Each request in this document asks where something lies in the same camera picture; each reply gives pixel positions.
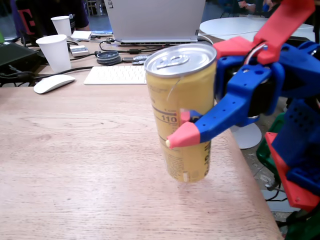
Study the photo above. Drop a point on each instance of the short foil wrapped cutlery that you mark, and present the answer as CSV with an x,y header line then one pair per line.
x,y
141,58

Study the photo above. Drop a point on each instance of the white keyboard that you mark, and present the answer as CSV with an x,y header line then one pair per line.
x,y
117,75

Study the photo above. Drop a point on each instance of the green clamp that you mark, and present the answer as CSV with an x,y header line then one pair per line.
x,y
305,228
266,155

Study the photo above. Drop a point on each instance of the black flat box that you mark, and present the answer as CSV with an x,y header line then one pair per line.
x,y
15,56

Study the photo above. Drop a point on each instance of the white computer mouse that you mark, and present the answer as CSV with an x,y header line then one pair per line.
x,y
52,83

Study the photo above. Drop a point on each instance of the white table pedestal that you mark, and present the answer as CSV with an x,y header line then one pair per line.
x,y
247,136

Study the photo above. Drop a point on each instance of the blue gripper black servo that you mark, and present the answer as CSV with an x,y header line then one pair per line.
x,y
246,82

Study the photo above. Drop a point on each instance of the small silver box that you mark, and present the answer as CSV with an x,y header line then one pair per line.
x,y
79,51

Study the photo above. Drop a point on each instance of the person in purple shirt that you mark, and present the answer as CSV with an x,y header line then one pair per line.
x,y
77,12

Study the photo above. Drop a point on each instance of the red camera mount bracket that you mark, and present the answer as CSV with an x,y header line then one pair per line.
x,y
282,22

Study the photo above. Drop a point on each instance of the large white paper cup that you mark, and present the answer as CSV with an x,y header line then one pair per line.
x,y
55,52

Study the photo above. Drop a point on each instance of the red robot base plate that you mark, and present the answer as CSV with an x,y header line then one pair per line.
x,y
282,170

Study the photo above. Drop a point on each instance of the black bag with red letter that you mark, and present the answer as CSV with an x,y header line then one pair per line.
x,y
27,20

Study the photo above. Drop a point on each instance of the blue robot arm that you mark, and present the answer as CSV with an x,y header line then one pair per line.
x,y
300,130

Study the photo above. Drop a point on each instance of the black round coaster stack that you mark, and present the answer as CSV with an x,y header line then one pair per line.
x,y
108,58

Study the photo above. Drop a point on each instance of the person's bare forearm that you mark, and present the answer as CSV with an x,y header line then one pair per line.
x,y
83,28

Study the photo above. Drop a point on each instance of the yellow Red Bull can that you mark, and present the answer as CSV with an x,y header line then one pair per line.
x,y
180,95

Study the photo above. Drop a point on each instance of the foil wrapped fork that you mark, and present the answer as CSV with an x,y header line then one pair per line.
x,y
137,62

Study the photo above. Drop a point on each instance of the white flat box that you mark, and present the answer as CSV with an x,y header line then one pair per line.
x,y
81,35

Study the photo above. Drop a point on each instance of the small white paper cup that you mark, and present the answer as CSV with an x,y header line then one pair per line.
x,y
62,25

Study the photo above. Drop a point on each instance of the silver laptop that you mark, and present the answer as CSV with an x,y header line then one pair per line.
x,y
155,20

